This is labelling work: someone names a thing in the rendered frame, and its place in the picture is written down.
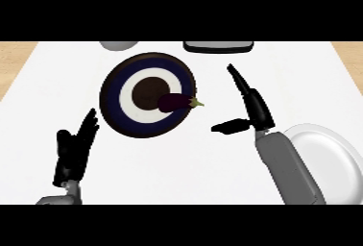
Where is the dark blue ringed plate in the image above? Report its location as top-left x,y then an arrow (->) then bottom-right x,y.
98,52 -> 199,139

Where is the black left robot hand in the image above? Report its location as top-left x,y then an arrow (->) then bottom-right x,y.
52,108 -> 100,188

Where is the grey round bowl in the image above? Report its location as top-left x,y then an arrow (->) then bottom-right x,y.
98,40 -> 140,52

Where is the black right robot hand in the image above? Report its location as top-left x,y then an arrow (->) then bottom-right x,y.
210,62 -> 276,135

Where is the purple eggplant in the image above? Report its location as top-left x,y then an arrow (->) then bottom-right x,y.
157,93 -> 205,113

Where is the white plate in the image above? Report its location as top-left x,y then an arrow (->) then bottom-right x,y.
282,123 -> 363,206

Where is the grey black-rimmed tray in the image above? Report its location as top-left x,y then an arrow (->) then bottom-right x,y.
182,40 -> 255,55

